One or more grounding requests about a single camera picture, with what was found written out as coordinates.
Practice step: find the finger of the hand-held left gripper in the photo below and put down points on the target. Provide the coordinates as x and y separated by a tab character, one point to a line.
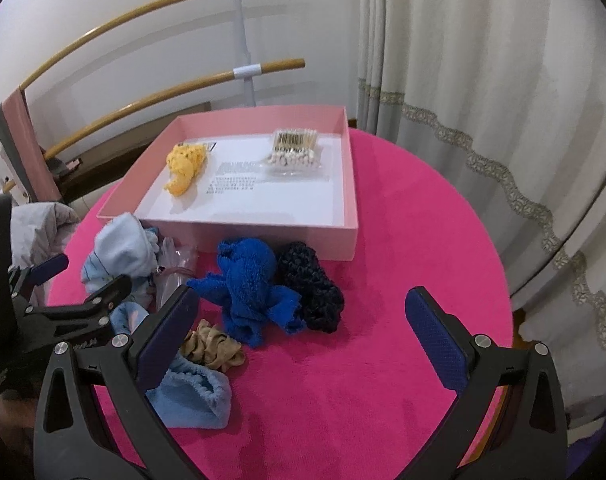
50	266
88	305

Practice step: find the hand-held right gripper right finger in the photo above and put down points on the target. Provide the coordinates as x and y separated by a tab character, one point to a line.
435	346

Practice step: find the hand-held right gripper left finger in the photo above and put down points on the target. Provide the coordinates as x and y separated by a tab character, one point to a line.
168	341

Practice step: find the pale blue cloth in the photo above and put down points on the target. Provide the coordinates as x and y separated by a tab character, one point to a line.
118	250

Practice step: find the pink shallow box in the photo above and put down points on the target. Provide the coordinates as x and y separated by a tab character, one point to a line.
263	210

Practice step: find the grey jacket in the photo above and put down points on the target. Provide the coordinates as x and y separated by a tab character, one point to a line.
38	230

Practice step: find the beige scrunchie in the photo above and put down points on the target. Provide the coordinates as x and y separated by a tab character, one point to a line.
215	347

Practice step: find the light blue fleece cloth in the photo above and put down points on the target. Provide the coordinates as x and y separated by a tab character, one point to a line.
198	400

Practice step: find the clear plastic bag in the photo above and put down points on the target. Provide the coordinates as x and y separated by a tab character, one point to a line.
175	272

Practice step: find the pink tablecloth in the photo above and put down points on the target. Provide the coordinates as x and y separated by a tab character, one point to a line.
383	270

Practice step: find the royal blue towel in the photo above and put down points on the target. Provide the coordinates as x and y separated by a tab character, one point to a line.
248	280

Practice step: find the pink and grey chair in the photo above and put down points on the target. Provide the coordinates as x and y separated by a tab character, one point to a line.
20	150

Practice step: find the dark wooden furniture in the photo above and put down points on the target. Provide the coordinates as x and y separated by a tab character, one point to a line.
118	145

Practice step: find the black knitted scrunchie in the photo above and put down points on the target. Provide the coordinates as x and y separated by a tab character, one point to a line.
310	285

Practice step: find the yellow crocheted scrunchie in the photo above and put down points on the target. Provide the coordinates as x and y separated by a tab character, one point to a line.
183	166

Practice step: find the purple cloth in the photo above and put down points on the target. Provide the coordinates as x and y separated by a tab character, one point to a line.
590	460

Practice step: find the bag of cotton swabs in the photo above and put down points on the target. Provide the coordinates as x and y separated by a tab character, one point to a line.
292	152

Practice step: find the cream curtain with lace trim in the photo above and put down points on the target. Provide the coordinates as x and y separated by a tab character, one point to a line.
473	60

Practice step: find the curved wooden rail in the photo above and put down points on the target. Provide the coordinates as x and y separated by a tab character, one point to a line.
158	97
133	12

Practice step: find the white rail post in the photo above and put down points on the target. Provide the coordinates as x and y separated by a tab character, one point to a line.
243	35

